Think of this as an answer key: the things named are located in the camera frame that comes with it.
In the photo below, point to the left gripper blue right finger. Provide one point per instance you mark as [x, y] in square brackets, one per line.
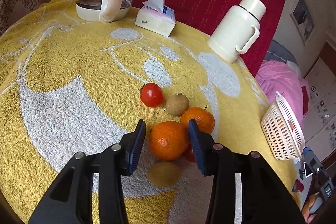
[213, 159]

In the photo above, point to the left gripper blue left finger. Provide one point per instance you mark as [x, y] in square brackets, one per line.
[120, 159]

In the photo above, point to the red tomato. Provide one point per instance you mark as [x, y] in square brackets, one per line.
[151, 95]
[188, 154]

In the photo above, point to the pile mandarin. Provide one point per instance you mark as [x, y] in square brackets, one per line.
[168, 140]
[204, 119]

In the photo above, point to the brown kiwi fruit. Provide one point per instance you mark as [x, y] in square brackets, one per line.
[164, 174]
[177, 104]

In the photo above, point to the white plastic basket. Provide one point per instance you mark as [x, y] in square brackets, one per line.
[282, 130]

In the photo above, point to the yellow white towel tablecloth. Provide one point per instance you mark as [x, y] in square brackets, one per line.
[68, 85]

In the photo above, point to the pink duvet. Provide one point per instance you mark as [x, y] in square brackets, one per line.
[285, 78]

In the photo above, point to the white wardrobe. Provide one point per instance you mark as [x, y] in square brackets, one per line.
[319, 121]

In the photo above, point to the grey bed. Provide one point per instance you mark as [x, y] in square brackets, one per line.
[278, 52]

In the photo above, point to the cream thermos flask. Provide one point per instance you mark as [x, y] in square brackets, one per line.
[238, 30]

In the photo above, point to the tissue pack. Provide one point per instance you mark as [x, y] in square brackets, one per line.
[156, 17]

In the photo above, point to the framed wall picture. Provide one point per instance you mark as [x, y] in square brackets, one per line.
[303, 20]

